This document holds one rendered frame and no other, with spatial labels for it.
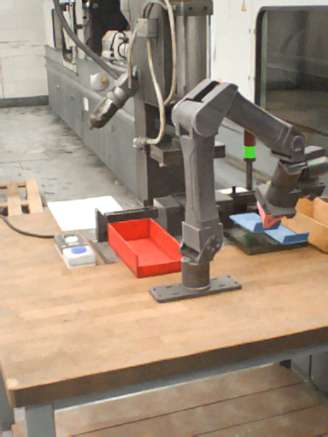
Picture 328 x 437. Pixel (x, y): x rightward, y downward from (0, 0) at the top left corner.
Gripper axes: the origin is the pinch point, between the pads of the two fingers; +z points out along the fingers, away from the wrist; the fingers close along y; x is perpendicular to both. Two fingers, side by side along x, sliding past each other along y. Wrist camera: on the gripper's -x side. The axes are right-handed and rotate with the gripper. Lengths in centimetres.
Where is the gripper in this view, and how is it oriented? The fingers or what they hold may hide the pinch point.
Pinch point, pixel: (266, 224)
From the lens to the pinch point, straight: 165.4
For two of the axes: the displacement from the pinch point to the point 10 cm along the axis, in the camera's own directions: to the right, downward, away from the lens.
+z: -1.6, 6.9, 7.1
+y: -2.9, -7.2, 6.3
